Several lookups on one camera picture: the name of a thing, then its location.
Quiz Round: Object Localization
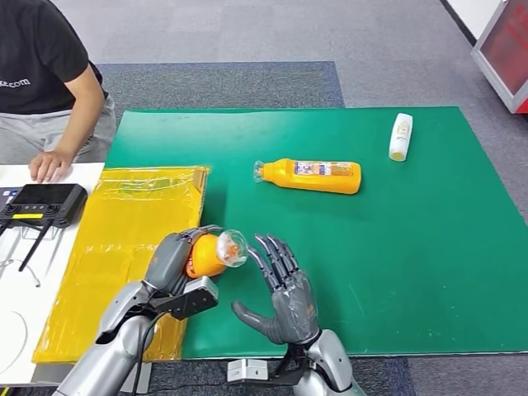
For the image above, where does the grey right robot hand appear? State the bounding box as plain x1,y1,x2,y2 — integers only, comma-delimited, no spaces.
232,233,322,347

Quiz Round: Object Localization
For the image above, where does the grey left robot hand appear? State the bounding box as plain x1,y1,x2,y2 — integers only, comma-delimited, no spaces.
142,224,224,299

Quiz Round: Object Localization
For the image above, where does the orange bottle with plastic-wrapped cap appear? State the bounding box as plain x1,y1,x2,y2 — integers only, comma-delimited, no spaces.
185,229,250,281
253,158,363,196

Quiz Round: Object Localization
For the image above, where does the small white bottle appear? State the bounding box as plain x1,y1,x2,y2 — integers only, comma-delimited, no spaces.
388,112,413,163

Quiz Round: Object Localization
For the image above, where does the yellow taped cardboard box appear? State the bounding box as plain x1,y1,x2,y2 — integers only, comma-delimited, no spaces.
31,165,210,365

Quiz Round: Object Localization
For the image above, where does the green mat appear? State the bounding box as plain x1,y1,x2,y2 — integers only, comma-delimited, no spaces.
104,106,528,361

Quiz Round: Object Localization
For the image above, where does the black remote controller with antennas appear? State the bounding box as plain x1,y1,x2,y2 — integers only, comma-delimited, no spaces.
0,182,89,273

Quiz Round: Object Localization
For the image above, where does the person's left hand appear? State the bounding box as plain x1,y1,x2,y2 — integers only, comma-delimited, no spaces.
28,148,75,185

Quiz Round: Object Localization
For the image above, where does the dark laptop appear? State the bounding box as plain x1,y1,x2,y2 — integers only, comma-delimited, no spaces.
0,186,23,213

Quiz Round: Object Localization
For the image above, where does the person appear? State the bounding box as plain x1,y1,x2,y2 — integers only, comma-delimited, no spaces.
0,0,118,185

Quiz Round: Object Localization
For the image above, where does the red panelled white cabinet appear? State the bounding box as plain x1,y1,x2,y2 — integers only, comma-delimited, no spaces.
471,0,528,116

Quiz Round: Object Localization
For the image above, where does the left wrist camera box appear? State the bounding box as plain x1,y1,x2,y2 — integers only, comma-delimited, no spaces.
149,275,219,323

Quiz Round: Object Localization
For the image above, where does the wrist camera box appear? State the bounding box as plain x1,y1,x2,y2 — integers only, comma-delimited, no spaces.
149,275,219,323
226,349,311,389

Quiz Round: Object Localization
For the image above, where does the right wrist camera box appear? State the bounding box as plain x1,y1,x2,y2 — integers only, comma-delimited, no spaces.
226,349,311,389

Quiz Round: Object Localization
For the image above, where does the grey metal bracket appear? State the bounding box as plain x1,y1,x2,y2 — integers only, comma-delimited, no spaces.
118,361,153,396

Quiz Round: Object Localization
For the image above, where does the thin white cable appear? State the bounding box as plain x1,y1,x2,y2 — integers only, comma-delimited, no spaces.
0,258,42,289
0,310,29,377

